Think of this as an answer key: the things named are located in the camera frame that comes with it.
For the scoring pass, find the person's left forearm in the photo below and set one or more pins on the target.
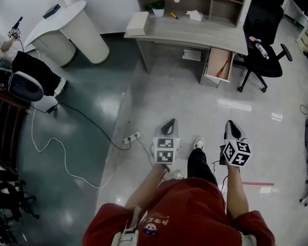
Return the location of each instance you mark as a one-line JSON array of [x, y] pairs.
[[146, 186]]

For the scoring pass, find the white office desk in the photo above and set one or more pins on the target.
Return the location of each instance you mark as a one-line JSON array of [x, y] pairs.
[[301, 14]]

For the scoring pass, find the grey wooden desk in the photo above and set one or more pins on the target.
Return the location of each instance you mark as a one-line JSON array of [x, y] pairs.
[[184, 33]]

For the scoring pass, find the black power adapter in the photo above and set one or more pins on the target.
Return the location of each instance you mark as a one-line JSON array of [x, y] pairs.
[[52, 109]]

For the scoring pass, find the clear plastic bottle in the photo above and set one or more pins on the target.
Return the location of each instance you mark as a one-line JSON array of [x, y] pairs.
[[262, 50]]

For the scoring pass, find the white flat box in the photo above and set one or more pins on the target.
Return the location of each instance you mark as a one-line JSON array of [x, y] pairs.
[[137, 23]]

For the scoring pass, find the black chair base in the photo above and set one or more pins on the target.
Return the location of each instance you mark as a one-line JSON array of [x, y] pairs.
[[12, 199]]

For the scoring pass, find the person's white right shoe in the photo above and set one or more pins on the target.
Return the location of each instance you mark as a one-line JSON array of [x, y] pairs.
[[199, 143]]

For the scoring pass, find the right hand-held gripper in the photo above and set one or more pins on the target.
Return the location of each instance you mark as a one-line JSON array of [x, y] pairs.
[[237, 152]]

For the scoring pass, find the small black box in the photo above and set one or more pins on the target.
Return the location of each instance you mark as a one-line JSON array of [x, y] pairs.
[[51, 11]]

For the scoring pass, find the another person's forearm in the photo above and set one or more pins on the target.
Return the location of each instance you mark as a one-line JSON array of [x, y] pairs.
[[8, 43]]

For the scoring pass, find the white power strip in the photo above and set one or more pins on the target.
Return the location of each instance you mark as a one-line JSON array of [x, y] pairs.
[[132, 136]]

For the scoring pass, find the white and grey chair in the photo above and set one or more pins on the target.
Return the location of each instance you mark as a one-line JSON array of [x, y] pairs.
[[23, 86]]

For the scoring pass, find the person's white shoe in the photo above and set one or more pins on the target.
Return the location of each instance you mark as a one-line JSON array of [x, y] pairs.
[[179, 175], [199, 143]]

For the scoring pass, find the person's black trouser leg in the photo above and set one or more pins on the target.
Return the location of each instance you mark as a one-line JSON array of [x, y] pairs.
[[200, 165]]

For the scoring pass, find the black office chair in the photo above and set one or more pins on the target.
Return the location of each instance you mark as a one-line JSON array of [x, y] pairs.
[[267, 60]]

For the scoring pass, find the red and white snack packet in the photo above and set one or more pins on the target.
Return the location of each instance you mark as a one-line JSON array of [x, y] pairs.
[[254, 38]]

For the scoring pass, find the person's right forearm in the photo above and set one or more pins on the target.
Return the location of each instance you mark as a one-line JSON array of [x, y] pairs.
[[236, 193]]

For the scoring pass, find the black jacket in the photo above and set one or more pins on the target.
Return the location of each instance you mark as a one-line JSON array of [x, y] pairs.
[[33, 70]]

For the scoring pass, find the wooden desk drawer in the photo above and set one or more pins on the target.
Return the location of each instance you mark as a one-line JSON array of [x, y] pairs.
[[215, 60]]

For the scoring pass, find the dark wooden slatted bench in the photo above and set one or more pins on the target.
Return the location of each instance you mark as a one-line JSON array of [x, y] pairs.
[[5, 129]]

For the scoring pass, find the green potted plant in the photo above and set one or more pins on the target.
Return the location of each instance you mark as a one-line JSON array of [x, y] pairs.
[[157, 8]]

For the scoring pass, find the person's white left shoe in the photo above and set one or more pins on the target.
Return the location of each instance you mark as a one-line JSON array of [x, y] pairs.
[[179, 175]]

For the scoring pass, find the person's red shirt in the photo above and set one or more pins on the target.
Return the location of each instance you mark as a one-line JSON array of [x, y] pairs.
[[184, 214]]

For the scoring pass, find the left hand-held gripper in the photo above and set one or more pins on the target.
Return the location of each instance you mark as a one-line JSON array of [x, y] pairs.
[[165, 150]]

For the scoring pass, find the white ribbed tray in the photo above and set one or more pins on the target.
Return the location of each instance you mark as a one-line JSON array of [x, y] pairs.
[[192, 54]]

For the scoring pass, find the white curved counter table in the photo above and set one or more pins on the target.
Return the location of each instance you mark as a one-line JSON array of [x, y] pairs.
[[87, 37]]

